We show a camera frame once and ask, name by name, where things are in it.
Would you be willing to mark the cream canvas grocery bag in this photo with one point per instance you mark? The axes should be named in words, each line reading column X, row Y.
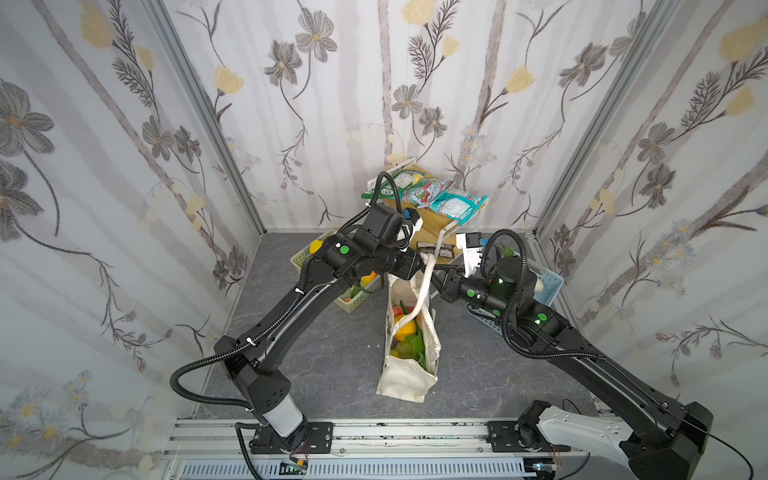
column 410, row 300

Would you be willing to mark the orange green papaya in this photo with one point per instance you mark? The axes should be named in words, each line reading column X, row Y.
column 366, row 280

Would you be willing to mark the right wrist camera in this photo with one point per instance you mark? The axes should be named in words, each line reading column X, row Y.
column 471, row 245

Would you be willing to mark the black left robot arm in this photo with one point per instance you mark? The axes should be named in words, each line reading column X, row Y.
column 251, row 361

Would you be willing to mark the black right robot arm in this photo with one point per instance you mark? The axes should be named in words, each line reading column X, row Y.
column 653, row 435

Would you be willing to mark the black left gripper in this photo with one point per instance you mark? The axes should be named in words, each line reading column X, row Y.
column 411, row 262

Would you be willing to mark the round orange fruit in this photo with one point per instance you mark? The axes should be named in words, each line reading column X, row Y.
column 406, row 330

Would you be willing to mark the green snack bag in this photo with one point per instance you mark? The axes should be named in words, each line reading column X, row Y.
column 404, row 180

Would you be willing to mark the green cabbage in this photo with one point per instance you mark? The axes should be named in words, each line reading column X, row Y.
column 412, row 348

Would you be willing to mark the yellow wrinkled bell pepper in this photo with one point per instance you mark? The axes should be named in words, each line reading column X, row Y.
column 315, row 246

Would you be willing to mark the teal red snack bag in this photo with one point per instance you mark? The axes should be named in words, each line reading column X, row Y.
column 425, row 191

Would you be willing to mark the pale green perforated fruit basket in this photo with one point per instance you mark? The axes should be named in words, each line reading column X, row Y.
column 354, row 295

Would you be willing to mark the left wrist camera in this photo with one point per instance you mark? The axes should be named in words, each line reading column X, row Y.
column 385, row 227

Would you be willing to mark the teal white snack bag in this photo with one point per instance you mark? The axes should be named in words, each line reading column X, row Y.
column 457, row 205

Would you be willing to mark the brown chocolate bar wrapper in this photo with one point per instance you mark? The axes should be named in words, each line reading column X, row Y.
column 443, row 250

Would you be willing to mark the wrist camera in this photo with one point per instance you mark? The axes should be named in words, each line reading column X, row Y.
column 471, row 245
column 385, row 227

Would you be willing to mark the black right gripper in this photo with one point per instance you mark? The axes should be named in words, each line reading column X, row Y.
column 444, row 284

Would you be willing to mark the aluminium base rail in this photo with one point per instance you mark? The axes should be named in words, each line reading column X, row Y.
column 456, row 448

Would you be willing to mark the white shelf rack with wood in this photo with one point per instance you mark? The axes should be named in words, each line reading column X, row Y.
column 434, row 228

